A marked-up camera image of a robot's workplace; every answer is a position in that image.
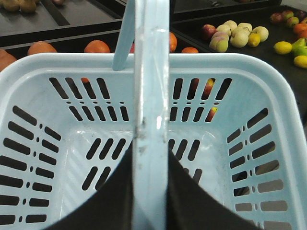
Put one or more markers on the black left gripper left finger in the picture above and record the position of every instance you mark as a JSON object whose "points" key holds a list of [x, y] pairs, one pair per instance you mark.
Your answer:
{"points": [[110, 208]]}

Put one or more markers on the orange near divider upper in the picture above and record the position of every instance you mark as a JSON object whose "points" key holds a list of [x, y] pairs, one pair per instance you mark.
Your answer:
{"points": [[172, 42]]}

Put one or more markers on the red apple front left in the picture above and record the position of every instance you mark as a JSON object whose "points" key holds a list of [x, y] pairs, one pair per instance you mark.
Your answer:
{"points": [[208, 88]]}

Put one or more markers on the small orange right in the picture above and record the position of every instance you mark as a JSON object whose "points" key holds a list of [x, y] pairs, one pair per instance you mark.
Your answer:
{"points": [[189, 50]]}

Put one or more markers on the light blue plastic basket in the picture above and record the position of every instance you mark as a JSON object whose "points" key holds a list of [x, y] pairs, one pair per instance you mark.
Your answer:
{"points": [[66, 120]]}

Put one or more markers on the small orange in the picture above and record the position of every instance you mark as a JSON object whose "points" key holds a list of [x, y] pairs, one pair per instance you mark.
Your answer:
{"points": [[97, 46], [189, 50]]}

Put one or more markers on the yellow lemon lower right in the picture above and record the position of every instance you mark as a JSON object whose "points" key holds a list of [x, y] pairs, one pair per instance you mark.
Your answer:
{"points": [[300, 61]]}

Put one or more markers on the small orange left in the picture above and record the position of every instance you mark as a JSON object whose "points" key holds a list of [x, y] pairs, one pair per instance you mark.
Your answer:
{"points": [[97, 46]]}

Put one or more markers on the brown yellow pears group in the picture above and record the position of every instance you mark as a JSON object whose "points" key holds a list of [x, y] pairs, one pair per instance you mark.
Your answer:
{"points": [[25, 6]]}

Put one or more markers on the white pear cluster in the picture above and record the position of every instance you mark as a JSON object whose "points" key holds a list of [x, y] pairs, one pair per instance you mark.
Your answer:
{"points": [[239, 32]]}

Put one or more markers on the large orange back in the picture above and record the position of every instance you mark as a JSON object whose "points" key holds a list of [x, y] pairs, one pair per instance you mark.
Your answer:
{"points": [[41, 47]]}

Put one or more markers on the red apple behind basket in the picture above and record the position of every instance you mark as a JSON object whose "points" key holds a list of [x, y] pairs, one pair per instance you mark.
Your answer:
{"points": [[207, 31]]}

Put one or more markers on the green pear upper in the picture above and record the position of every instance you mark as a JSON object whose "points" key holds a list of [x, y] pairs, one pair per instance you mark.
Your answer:
{"points": [[298, 43]]}

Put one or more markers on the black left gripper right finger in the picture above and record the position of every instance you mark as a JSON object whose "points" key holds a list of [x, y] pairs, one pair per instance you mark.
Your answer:
{"points": [[189, 207]]}

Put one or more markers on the black wooden produce stand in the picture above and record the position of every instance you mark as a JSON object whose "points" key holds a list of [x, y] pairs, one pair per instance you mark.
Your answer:
{"points": [[70, 27]]}

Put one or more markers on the yellow lemon upper right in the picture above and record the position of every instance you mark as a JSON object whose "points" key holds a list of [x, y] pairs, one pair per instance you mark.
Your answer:
{"points": [[282, 47]]}

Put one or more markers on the yellow lemon near pears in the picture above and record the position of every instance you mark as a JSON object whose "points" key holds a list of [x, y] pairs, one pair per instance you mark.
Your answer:
{"points": [[253, 40]]}

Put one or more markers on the pink green peach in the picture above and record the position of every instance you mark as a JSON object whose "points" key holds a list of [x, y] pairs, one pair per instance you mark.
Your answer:
{"points": [[219, 42]]}

